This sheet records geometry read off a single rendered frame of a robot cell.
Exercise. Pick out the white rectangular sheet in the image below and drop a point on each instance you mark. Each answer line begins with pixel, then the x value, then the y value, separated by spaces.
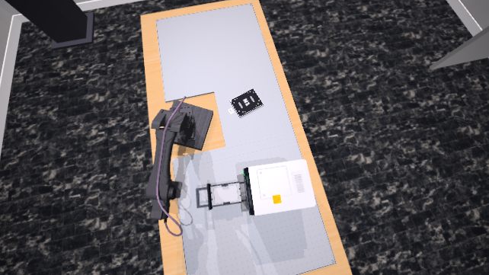
pixel 225 194

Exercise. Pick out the white heat sealer housing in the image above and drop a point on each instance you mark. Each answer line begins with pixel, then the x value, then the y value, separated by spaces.
pixel 273 188

